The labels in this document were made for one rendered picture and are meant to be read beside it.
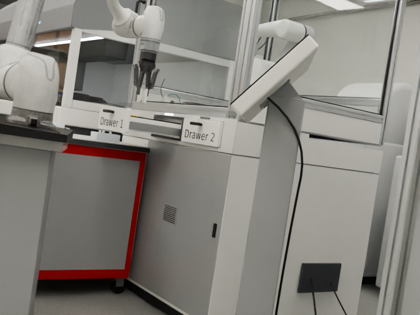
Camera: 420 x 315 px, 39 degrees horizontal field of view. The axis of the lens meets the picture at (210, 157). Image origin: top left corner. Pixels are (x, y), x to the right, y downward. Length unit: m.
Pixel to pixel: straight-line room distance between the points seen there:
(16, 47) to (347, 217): 1.71
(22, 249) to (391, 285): 1.40
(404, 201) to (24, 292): 1.48
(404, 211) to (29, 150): 1.40
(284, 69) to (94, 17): 2.00
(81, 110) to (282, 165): 1.85
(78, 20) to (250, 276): 2.07
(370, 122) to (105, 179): 1.33
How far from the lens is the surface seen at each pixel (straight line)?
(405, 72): 6.09
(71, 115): 3.52
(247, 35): 2.48
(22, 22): 2.50
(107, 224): 2.93
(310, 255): 2.83
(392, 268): 1.43
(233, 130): 2.44
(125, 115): 2.62
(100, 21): 3.60
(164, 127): 2.72
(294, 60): 1.77
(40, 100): 2.29
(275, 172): 1.93
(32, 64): 2.30
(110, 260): 2.98
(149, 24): 2.73
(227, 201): 2.45
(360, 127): 2.95
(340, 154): 2.86
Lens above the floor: 0.85
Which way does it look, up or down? 2 degrees down
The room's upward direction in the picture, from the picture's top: 8 degrees clockwise
